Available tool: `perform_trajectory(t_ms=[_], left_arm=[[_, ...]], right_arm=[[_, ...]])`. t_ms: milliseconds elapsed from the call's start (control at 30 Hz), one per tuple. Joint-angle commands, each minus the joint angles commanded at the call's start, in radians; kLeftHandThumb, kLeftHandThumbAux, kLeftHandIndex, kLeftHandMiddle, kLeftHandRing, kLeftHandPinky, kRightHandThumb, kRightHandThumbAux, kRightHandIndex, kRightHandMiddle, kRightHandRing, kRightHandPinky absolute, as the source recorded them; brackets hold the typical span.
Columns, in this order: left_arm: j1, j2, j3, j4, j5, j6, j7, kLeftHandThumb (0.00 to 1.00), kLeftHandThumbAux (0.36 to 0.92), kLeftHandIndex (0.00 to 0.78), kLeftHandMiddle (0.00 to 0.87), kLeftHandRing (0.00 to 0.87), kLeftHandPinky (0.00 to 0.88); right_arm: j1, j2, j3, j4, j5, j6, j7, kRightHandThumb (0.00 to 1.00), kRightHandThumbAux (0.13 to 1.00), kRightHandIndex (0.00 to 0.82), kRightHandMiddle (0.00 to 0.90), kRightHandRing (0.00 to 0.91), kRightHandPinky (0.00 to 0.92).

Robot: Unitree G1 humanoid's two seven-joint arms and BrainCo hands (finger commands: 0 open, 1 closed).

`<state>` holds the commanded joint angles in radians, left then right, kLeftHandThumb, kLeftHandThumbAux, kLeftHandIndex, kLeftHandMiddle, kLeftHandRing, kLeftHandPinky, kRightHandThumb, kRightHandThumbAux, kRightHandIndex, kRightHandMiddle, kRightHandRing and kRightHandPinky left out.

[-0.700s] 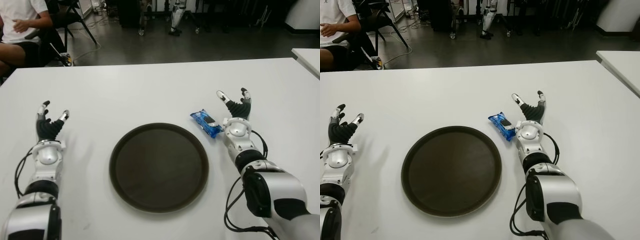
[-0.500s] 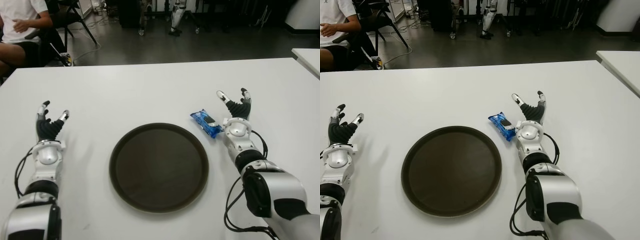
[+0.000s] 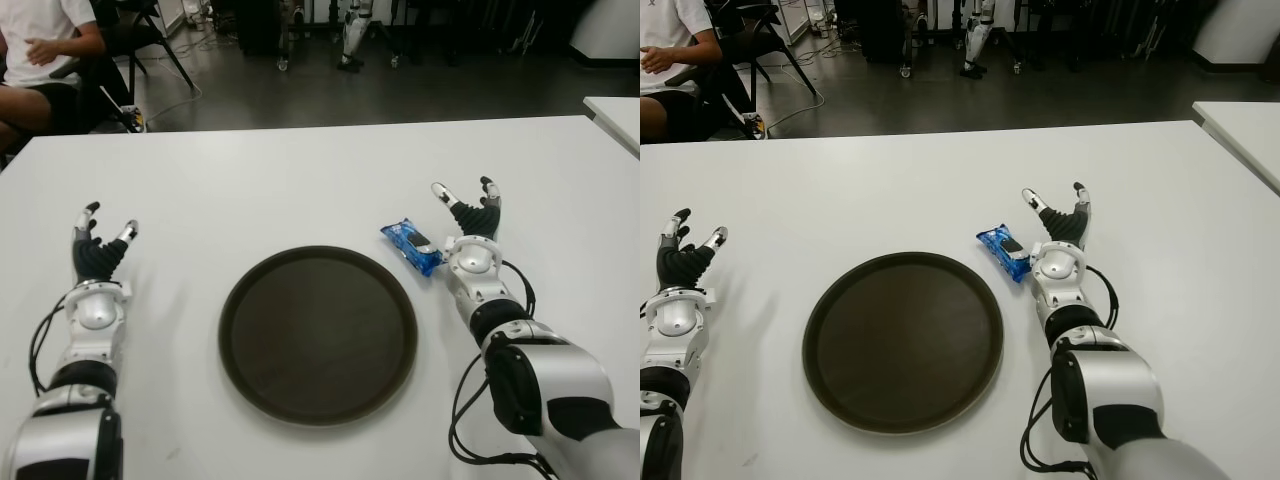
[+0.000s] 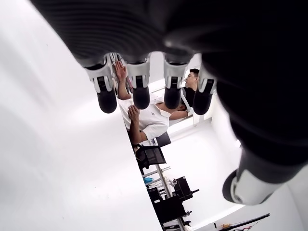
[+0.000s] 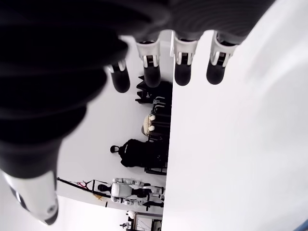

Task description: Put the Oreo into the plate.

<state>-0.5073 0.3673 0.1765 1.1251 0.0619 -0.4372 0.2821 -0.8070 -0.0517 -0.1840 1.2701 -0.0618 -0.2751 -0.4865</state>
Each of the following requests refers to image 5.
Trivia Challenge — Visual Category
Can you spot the black spiky object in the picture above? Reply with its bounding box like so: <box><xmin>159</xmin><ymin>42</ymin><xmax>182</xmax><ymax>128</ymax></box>
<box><xmin>135</xmin><ymin>75</ymin><xmax>173</xmax><ymax>104</ymax></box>

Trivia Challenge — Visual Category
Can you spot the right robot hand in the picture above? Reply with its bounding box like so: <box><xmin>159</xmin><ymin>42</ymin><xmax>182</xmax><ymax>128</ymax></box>
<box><xmin>0</xmin><ymin>0</ymin><xmax>276</xmax><ymax>226</ymax></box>

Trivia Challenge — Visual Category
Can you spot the black tripod frame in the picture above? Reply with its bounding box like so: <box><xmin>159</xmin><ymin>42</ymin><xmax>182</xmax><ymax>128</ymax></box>
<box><xmin>57</xmin><ymin>177</ymin><xmax>114</xmax><ymax>208</ymax></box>

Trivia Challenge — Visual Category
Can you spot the black equipment rack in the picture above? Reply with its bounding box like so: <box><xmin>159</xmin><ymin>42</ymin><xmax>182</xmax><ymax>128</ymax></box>
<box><xmin>143</xmin><ymin>95</ymin><xmax>173</xmax><ymax>176</ymax></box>

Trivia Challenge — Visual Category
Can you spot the black humanoid figure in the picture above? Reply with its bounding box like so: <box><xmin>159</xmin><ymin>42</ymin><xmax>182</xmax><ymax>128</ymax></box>
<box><xmin>110</xmin><ymin>139</ymin><xmax>148</xmax><ymax>168</ymax></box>

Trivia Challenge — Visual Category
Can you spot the silver humanoid robot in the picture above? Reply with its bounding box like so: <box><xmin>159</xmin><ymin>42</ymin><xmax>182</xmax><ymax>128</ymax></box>
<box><xmin>97</xmin><ymin>177</ymin><xmax>167</xmax><ymax>208</ymax></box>

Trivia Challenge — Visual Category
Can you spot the beige padded object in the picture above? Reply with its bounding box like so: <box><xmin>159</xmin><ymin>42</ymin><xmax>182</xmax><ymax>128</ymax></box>
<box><xmin>141</xmin><ymin>115</ymin><xmax>156</xmax><ymax>136</ymax></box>

